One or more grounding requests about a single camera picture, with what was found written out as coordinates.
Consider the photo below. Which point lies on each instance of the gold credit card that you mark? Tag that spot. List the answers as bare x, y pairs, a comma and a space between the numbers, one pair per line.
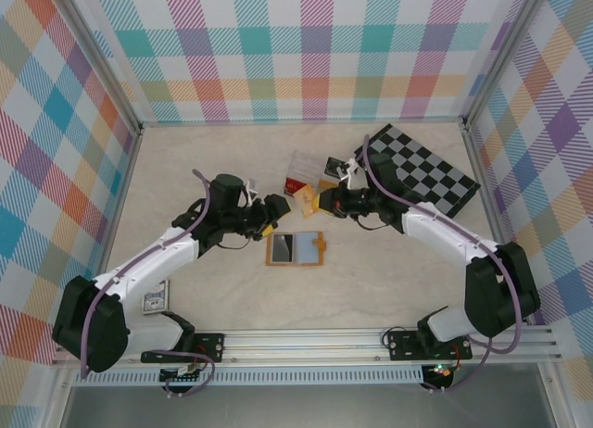
325, 185
306, 200

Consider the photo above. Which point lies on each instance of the grey VIP credit card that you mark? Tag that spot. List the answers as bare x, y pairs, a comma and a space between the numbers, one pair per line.
282, 247

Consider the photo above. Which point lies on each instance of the orange leather card holder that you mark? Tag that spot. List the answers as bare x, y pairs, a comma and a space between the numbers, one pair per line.
306, 248

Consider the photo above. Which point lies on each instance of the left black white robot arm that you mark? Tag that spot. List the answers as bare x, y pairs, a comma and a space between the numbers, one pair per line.
148, 261

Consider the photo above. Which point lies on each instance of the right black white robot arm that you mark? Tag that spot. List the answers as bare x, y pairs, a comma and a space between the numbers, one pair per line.
445, 233

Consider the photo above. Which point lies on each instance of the red credit card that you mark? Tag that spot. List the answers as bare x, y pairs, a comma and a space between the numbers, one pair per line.
293, 187

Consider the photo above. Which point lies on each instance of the black credit card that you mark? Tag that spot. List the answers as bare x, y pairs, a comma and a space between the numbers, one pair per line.
333, 166

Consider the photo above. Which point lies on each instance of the clear plastic card box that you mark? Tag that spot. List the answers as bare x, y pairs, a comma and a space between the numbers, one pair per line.
303, 164

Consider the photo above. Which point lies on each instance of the blue playing card box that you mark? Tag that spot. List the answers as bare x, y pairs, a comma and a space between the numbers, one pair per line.
155, 297

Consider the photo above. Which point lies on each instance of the black grey folding chessboard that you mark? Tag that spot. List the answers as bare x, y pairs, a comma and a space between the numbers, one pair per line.
417, 159

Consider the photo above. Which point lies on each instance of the left small controller board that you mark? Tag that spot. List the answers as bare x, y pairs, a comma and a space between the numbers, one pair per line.
183, 374

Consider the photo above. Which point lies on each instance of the small controller board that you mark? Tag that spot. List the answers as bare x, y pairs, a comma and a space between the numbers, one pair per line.
440, 372
183, 374

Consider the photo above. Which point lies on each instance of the right small controller board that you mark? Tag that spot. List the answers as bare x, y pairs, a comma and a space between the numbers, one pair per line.
440, 372

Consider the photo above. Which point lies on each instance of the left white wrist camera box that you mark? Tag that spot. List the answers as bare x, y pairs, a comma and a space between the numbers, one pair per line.
252, 192

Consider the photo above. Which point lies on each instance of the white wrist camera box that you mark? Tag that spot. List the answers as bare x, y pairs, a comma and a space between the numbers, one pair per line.
349, 172
252, 192

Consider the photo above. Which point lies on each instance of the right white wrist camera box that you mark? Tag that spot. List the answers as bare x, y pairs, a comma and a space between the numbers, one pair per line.
349, 172

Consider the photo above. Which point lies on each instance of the aluminium back frame rail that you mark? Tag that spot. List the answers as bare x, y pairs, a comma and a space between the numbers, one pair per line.
301, 121

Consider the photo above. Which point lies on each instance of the aluminium side frame rail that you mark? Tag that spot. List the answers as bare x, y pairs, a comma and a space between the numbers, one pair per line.
121, 201
486, 192

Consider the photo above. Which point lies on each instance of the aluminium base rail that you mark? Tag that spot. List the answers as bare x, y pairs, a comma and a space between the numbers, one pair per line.
301, 347

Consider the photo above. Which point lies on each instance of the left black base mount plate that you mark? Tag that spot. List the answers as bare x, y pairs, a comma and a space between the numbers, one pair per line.
208, 347

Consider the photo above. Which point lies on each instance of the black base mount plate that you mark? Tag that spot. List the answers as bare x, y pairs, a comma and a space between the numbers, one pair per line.
403, 347
208, 347

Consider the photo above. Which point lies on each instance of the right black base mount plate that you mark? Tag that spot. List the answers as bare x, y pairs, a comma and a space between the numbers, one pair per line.
403, 347

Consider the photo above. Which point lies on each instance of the aluminium frame post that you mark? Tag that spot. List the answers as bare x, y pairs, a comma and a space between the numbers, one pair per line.
505, 53
99, 62

